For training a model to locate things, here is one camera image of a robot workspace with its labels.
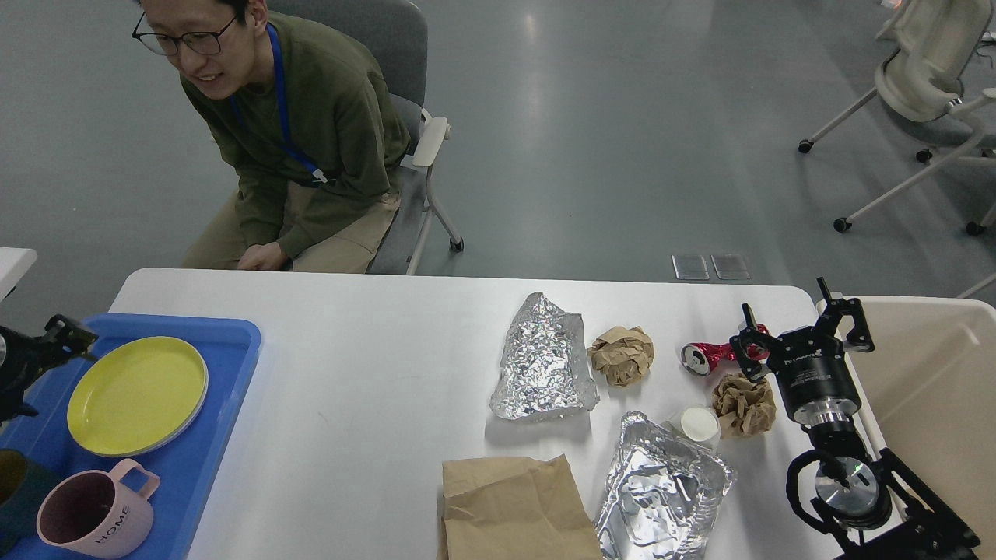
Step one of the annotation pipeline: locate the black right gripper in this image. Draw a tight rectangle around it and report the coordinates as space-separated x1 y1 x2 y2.
729 277 875 425

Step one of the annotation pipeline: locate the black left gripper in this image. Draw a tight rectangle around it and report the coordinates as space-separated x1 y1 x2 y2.
1 314 99 422

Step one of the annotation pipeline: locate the yellow plate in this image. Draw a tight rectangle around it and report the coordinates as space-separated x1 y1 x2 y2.
65 336 209 457

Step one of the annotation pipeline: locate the dark teal mug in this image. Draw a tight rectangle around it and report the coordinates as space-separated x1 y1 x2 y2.
1 449 61 556

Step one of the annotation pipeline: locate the pink mug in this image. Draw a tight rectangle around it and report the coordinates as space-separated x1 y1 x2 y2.
36 458 161 559

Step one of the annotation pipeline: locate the aluminium foil tray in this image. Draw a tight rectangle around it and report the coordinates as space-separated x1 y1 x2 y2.
594 411 737 559

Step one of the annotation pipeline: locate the brown paper bag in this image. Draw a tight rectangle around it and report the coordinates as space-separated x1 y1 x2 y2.
437 455 602 559

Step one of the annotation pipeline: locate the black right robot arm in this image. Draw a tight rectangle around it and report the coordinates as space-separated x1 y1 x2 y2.
730 278 980 559

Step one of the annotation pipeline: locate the crumpled brown paper wad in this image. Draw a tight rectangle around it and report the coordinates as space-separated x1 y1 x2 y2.
711 373 777 439

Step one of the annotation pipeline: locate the white side table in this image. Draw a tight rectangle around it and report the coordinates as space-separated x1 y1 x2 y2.
0 246 38 300

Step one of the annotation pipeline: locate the blue plastic tray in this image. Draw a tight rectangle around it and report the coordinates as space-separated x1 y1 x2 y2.
1 313 262 559

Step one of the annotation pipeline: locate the crushed red can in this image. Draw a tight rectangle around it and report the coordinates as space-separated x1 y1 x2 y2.
682 324 770 376

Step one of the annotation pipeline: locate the floor outlet plate right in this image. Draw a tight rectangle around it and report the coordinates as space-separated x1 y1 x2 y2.
711 253 752 281

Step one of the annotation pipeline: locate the floor outlet plate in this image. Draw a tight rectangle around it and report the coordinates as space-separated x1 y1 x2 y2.
711 253 752 281
672 254 710 282

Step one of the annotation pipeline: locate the beige plastic bin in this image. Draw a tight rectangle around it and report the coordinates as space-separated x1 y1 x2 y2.
849 296 995 559

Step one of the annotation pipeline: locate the white paper cup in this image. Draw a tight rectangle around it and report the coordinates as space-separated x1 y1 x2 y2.
668 405 721 453

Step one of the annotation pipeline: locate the floor outlet plate left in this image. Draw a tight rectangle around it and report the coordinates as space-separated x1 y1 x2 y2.
672 254 710 282

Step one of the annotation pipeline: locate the crumpled brown paper ball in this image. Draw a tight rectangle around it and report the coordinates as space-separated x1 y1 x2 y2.
587 326 655 387

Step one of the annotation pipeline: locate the crumpled aluminium foil sheet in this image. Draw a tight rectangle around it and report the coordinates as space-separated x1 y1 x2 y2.
489 292 600 422

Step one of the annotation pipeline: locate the person in khaki trousers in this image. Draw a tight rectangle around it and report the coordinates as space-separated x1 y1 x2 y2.
132 1 410 274

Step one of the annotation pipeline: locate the white office chair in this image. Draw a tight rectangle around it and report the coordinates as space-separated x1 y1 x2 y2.
798 1 994 233

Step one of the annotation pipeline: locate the grey office chair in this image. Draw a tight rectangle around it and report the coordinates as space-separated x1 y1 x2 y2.
269 1 464 275

